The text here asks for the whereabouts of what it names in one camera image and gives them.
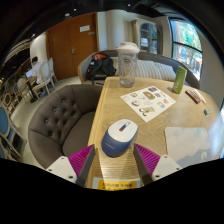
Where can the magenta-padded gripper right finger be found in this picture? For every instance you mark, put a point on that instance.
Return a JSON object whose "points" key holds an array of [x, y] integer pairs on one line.
{"points": [[165, 166]]}

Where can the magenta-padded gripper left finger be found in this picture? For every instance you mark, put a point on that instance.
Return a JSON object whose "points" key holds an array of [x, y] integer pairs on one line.
{"points": [[61, 166]]}

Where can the blue and white computer mouse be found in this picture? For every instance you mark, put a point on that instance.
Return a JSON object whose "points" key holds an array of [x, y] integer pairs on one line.
{"points": [[118, 140]]}

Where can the grey tufted armchair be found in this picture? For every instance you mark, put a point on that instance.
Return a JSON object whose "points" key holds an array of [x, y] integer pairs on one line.
{"points": [[60, 120]]}

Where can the yellow and white table label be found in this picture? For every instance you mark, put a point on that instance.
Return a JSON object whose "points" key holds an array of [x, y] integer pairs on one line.
{"points": [[115, 184]]}

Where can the white sticker sheet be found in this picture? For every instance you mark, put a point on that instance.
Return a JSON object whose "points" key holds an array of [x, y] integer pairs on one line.
{"points": [[148, 103]]}

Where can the small teal eraser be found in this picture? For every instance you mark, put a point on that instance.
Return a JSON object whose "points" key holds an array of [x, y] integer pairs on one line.
{"points": [[207, 112]]}

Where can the black and red small box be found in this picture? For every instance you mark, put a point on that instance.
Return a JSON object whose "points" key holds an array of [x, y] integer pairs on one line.
{"points": [[192, 96]]}

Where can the white tube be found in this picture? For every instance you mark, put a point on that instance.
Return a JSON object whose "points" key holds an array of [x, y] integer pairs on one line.
{"points": [[201, 96]]}

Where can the green drink can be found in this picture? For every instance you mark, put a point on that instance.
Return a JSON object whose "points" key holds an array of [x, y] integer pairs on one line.
{"points": [[179, 80]]}

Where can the group of dining chairs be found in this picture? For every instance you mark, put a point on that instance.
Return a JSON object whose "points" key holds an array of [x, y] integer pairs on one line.
{"points": [[45, 75]]}

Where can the striped cushion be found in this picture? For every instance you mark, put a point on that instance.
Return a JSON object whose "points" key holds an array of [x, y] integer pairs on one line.
{"points": [[166, 73], [114, 65], [146, 70]]}

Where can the grey curved sofa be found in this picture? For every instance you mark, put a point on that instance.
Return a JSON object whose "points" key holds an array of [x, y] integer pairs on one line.
{"points": [[186, 71]]}

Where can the person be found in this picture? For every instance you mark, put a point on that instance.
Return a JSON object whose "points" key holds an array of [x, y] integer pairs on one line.
{"points": [[36, 68]]}

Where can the clear shaker bottle white lid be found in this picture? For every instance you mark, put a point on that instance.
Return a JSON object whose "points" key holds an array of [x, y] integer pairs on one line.
{"points": [[128, 68]]}

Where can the black and red backpack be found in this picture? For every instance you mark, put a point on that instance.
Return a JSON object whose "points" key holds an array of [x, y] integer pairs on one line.
{"points": [[100, 66]]}

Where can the brown wooden door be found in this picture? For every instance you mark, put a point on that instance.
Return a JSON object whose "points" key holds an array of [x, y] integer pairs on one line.
{"points": [[66, 50]]}

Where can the large black-framed window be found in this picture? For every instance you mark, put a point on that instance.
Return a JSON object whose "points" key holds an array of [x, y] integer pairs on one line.
{"points": [[186, 46]]}

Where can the cream glass-door cabinet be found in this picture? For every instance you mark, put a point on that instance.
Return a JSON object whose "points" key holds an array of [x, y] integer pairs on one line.
{"points": [[146, 35]]}

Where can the white door sign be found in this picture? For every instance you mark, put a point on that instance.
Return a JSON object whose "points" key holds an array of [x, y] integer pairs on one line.
{"points": [[84, 28]]}

